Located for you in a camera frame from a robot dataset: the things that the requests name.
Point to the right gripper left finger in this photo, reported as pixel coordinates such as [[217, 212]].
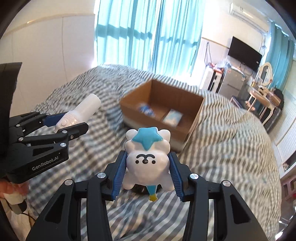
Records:
[[60, 219]]

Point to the brown cardboard box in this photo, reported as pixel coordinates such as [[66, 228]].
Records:
[[162, 98]]

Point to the checkered grey white duvet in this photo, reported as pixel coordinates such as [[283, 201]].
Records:
[[228, 143]]

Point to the silver mini fridge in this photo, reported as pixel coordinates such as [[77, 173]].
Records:
[[233, 80]]

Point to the white plush toy blue star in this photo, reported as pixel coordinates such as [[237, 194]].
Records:
[[147, 161]]

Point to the blue packet in box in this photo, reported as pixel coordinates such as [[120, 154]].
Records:
[[146, 109]]

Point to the light blue tissue pack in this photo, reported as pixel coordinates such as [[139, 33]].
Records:
[[173, 118]]

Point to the blue curtains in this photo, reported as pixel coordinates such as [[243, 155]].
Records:
[[158, 36]]

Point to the white vanity table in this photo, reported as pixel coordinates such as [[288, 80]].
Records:
[[267, 98]]

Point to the black wall television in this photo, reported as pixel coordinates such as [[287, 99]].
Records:
[[244, 54]]

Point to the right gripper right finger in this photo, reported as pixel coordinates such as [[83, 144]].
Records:
[[233, 219]]

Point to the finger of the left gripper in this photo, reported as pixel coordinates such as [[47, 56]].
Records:
[[63, 135], [24, 124]]

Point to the white cylindrical bottle device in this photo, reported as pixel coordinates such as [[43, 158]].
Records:
[[80, 114]]

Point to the white air conditioner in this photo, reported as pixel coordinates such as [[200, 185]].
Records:
[[251, 16]]

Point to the oval vanity mirror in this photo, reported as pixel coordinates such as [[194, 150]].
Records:
[[265, 75]]

